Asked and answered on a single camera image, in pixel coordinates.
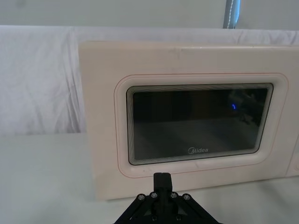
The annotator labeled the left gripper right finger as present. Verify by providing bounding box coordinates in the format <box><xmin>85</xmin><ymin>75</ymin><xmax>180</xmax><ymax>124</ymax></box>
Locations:
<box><xmin>163</xmin><ymin>172</ymin><xmax>219</xmax><ymax>224</ymax></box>

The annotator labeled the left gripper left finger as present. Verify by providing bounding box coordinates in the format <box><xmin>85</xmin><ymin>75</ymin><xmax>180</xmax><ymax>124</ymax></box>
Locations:
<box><xmin>115</xmin><ymin>172</ymin><xmax>164</xmax><ymax>224</ymax></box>

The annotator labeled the white table cloth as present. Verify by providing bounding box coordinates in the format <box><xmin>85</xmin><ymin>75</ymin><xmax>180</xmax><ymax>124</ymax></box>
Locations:
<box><xmin>0</xmin><ymin>133</ymin><xmax>299</xmax><ymax>224</ymax></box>

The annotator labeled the cream microwave oven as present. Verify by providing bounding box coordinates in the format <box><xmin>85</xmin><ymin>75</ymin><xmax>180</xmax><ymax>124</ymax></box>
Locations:
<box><xmin>78</xmin><ymin>40</ymin><xmax>299</xmax><ymax>203</ymax></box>

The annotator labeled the white curtain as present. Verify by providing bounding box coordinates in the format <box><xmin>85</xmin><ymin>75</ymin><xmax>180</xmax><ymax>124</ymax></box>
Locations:
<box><xmin>0</xmin><ymin>24</ymin><xmax>299</xmax><ymax>136</ymax></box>

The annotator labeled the grey striped post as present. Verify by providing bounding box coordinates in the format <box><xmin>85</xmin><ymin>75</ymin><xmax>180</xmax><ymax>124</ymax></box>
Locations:
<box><xmin>222</xmin><ymin>0</ymin><xmax>242</xmax><ymax>30</ymax></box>

